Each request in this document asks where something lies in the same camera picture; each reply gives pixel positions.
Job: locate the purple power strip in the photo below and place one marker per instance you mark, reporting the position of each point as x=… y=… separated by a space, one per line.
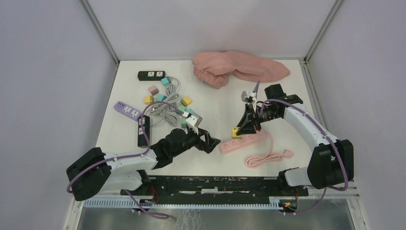
x=127 y=111

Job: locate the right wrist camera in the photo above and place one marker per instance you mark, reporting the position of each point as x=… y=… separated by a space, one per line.
x=249 y=97

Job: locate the black power strip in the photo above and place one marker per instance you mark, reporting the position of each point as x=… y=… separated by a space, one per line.
x=144 y=127
x=151 y=75

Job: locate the pink cloth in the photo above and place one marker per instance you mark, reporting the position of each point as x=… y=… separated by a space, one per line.
x=215 y=68

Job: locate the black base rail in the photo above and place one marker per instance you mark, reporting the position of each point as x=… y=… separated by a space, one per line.
x=211 y=191

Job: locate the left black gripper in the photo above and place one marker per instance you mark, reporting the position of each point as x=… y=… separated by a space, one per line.
x=209 y=143

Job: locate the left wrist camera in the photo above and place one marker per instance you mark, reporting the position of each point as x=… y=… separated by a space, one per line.
x=192 y=121

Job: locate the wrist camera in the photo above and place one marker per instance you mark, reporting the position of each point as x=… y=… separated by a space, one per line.
x=249 y=97
x=192 y=121

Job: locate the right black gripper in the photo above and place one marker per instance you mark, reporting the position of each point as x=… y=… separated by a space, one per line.
x=247 y=126

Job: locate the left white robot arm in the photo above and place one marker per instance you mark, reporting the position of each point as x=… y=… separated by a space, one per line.
x=97 y=171

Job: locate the pink power strip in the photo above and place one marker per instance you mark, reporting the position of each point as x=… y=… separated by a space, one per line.
x=246 y=140

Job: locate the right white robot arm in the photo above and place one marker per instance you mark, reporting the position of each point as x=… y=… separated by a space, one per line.
x=332 y=161

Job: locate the teal plug adapter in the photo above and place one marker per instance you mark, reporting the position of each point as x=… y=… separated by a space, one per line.
x=166 y=81

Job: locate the yellow adapter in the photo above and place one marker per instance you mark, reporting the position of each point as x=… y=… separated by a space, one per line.
x=186 y=101
x=148 y=100
x=234 y=134

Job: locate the green adapter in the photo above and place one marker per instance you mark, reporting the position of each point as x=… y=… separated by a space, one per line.
x=183 y=123
x=182 y=107

